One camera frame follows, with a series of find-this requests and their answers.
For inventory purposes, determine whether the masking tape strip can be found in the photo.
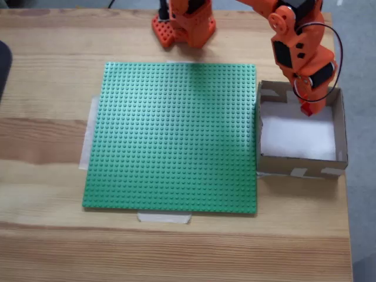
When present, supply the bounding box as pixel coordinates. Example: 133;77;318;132
137;210;192;226
78;95;100;171

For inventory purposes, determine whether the black rounded object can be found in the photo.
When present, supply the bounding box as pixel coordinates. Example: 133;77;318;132
0;40;14;102

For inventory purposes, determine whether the open cardboard box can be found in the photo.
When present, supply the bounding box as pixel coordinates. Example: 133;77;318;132
256;80;350;180

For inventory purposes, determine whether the black table clamp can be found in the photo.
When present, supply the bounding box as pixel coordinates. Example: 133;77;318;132
158;0;170;22

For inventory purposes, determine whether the green lego baseplate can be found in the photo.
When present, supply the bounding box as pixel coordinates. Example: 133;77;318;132
82;61;259;217

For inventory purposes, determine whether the thin gripper motor cable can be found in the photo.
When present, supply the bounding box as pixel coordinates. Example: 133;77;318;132
293;22;344;103

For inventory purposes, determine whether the red lego block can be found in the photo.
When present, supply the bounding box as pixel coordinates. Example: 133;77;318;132
300;102;314;118

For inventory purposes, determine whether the white paper sheet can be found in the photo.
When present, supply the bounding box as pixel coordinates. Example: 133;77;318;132
260;101;337;162

